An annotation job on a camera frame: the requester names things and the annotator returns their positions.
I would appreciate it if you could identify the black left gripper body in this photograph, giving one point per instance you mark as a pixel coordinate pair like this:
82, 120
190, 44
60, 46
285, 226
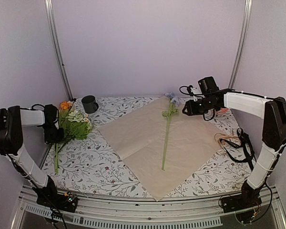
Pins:
52, 133

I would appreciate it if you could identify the blue fake flower stem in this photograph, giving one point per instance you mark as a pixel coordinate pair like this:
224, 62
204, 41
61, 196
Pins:
171, 110

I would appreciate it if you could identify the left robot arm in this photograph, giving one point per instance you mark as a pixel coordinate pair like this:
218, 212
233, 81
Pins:
12, 120

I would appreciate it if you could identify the dark grey mug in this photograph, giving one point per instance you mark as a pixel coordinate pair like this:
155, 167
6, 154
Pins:
89, 104

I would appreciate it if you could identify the orange fake flower stem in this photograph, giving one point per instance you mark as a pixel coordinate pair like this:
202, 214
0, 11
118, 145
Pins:
61, 116

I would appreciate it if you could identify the tan ribbon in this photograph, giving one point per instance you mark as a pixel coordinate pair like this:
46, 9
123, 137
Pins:
227, 140

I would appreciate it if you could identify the black printed ribbon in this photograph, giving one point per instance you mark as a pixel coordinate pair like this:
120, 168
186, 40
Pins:
247, 148

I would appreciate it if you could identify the peach wrapping paper sheet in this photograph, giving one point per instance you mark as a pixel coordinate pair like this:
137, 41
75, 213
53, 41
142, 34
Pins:
138, 138

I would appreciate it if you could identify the red patterned small dish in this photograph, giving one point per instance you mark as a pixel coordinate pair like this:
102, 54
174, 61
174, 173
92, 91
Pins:
222, 111

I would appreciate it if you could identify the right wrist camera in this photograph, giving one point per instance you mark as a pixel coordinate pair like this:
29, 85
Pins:
191, 91

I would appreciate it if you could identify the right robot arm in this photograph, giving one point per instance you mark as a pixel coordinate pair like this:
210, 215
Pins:
271, 112

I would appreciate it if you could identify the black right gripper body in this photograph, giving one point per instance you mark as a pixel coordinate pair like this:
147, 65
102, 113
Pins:
203, 107

